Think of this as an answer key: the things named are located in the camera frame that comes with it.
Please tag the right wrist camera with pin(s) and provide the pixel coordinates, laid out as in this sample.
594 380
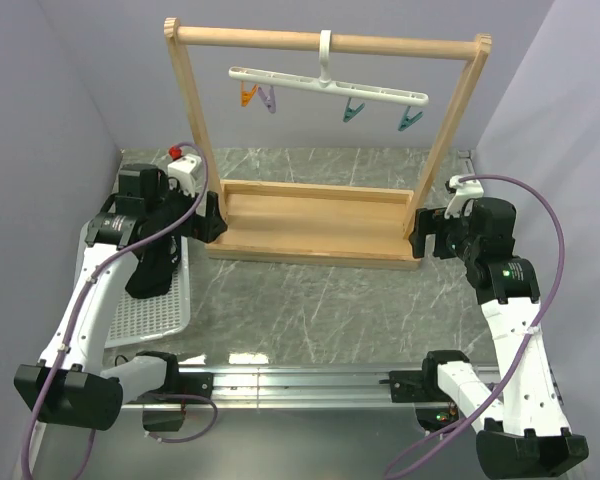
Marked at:
462 192

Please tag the purple clothespin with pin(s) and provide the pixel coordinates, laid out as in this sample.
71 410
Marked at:
268 98

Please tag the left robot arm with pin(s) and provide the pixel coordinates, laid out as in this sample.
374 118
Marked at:
132 246

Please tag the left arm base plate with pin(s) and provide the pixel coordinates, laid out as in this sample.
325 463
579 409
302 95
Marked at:
194 383

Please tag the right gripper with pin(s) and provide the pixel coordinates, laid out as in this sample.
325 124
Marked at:
429 221

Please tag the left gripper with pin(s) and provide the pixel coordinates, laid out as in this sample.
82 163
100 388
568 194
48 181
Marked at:
207 226

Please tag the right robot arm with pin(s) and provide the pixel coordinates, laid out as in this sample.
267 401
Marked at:
521 429

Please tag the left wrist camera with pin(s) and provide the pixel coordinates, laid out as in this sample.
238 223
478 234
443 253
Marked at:
184 172

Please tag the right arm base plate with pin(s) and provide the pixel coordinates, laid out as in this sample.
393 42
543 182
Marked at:
406 386

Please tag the orange clothespin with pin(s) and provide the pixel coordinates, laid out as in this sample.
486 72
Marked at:
247 94

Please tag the white plastic basket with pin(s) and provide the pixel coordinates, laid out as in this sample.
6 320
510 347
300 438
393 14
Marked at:
142 320

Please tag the light teal clothespin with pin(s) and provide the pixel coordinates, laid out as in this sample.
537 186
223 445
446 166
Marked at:
407 119

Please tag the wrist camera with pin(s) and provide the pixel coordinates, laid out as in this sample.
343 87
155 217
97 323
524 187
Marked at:
462 192
184 172

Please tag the white plastic hanger bar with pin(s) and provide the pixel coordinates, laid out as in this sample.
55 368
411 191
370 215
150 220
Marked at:
326 84

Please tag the black underwear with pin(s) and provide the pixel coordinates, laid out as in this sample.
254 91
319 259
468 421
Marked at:
157 264

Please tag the aluminium mounting rail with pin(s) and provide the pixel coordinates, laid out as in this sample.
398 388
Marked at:
319 386

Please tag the wooden hanging rack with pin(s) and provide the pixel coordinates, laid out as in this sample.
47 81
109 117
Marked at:
321 224

